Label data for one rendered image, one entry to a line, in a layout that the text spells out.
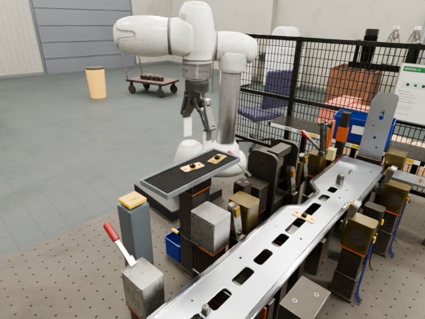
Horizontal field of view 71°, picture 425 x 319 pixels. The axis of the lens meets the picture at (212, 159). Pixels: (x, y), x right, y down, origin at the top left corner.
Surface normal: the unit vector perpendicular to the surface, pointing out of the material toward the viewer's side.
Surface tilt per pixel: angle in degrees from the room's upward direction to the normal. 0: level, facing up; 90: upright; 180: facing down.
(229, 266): 0
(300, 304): 0
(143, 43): 103
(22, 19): 90
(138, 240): 90
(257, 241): 0
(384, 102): 90
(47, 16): 90
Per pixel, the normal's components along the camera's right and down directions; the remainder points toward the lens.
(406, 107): -0.66, 0.31
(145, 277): 0.02, -0.90
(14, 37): 0.70, 0.32
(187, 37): -0.07, 0.42
